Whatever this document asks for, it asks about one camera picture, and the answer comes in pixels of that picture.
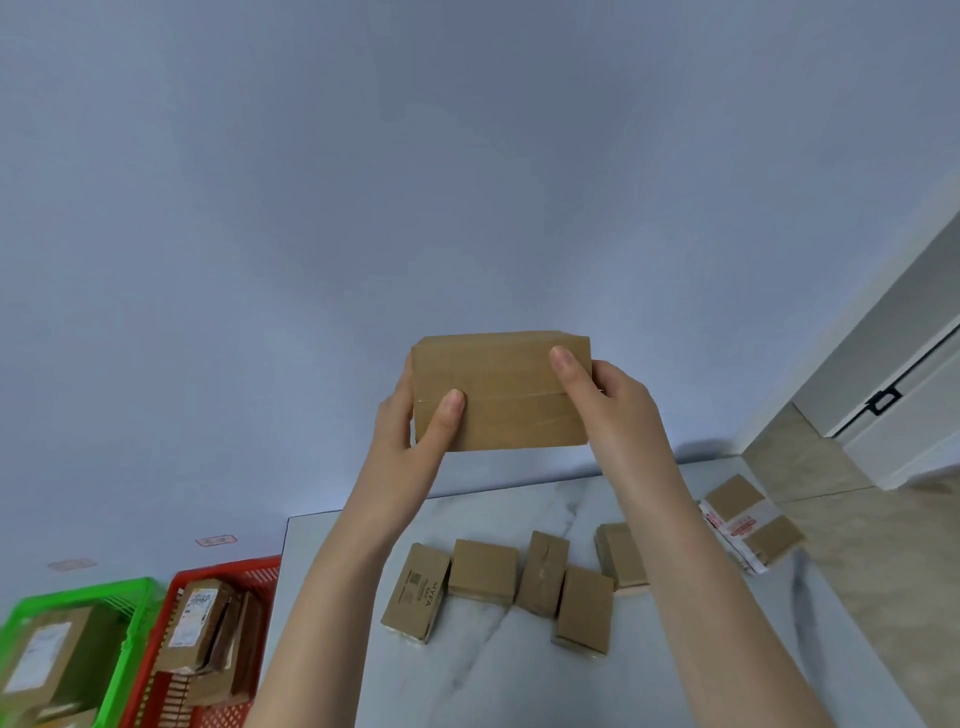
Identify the person's right hand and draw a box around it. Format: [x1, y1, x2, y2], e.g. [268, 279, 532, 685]
[549, 344, 692, 520]

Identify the person's left hand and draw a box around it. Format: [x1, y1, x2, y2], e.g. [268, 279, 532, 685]
[352, 356, 468, 520]

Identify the small smooth cardboard box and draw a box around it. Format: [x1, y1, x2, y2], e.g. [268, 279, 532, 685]
[410, 331, 594, 454]

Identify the pile of brown cardboard boxes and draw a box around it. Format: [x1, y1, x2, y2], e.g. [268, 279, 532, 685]
[380, 473, 808, 658]

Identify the red plastic basket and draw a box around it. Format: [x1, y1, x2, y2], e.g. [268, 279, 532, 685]
[119, 556, 283, 728]

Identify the long narrow cardboard box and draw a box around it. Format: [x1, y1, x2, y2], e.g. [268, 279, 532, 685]
[187, 592, 264, 710]

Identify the tall parcel with 9777 sticker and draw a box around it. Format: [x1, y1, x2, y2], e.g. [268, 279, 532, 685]
[153, 578, 241, 676]

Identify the green plastic basket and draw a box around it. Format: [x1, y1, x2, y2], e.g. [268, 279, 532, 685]
[0, 577, 166, 728]

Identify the yellow-taped cardboard box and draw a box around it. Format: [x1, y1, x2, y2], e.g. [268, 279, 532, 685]
[37, 704, 99, 728]

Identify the person's right forearm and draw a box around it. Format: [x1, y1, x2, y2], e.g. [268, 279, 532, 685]
[626, 491, 834, 728]

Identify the person's left forearm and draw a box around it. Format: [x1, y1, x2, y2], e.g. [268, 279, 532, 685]
[243, 494, 425, 728]

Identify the white door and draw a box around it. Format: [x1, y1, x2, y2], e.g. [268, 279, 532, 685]
[832, 322, 960, 490]

